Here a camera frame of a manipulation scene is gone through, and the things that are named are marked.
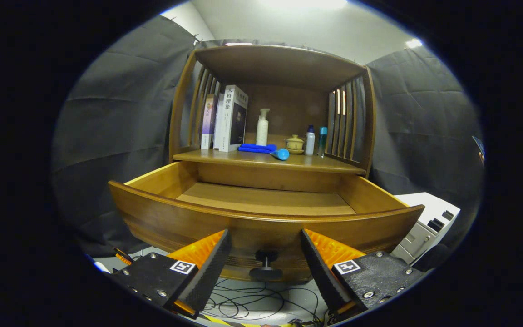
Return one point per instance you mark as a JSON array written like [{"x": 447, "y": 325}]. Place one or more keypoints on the white pump bottle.
[{"x": 262, "y": 134}]

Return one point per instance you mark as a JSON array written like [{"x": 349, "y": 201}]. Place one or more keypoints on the wooden cabinet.
[{"x": 288, "y": 109}]

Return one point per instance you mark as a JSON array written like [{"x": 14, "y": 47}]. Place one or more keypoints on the yellow lidded teacup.
[{"x": 294, "y": 143}]

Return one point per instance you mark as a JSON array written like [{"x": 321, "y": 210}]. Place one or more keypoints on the large ceiling light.
[{"x": 307, "y": 3}]

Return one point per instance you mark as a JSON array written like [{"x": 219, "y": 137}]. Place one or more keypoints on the wooden countertop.
[{"x": 252, "y": 160}]

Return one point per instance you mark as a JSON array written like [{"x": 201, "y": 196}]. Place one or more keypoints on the thin purple book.
[{"x": 208, "y": 122}]

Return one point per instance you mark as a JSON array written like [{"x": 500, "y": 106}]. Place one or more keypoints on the orange black tool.
[{"x": 123, "y": 259}]

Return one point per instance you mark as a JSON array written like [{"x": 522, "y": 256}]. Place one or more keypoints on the small ceiling light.
[{"x": 413, "y": 43}]

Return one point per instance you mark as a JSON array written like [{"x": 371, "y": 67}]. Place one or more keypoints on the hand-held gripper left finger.
[{"x": 211, "y": 272}]

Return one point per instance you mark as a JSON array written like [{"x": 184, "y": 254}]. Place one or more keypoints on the thick white book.
[{"x": 239, "y": 122}]

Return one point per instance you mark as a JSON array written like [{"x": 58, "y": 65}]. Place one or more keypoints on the teal slim bottle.
[{"x": 323, "y": 143}]

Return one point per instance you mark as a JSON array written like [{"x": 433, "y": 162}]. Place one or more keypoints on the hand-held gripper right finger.
[{"x": 320, "y": 272}]

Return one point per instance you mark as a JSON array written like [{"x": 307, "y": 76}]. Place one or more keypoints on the thin pale book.
[{"x": 219, "y": 127}]

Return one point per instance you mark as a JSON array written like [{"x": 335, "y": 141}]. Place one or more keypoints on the black drawer knob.
[{"x": 266, "y": 273}]

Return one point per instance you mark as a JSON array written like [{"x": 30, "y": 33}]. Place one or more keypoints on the black backdrop cloth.
[{"x": 120, "y": 136}]

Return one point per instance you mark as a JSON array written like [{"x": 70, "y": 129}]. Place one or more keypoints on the blue cosmetic tube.
[{"x": 282, "y": 154}]

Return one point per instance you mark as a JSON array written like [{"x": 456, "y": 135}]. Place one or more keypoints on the blue folded cloth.
[{"x": 254, "y": 148}]

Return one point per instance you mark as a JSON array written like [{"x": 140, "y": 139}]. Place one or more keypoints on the white bottle blue cap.
[{"x": 309, "y": 143}]

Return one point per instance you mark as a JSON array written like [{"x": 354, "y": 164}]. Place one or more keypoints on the wooden drawer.
[{"x": 266, "y": 200}]

